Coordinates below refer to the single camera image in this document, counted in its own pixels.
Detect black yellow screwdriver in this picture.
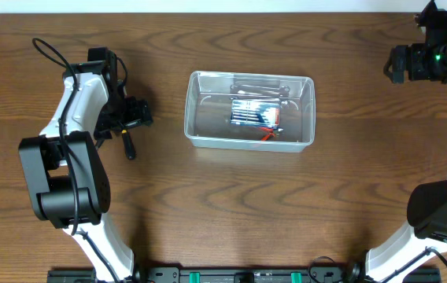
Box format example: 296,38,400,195
121,130,136,160

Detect small silver wrench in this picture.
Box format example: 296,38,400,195
230,84,290,97

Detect blue precision screwdriver set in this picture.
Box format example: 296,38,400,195
230,99,280,128

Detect red handled pliers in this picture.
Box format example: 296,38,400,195
259,127,283,141

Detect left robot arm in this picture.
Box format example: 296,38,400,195
18,47,153,282

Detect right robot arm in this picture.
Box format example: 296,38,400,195
344,1,447,282

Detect clear plastic container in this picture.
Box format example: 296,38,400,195
184,71,316,153

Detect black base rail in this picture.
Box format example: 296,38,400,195
46,262,442,283

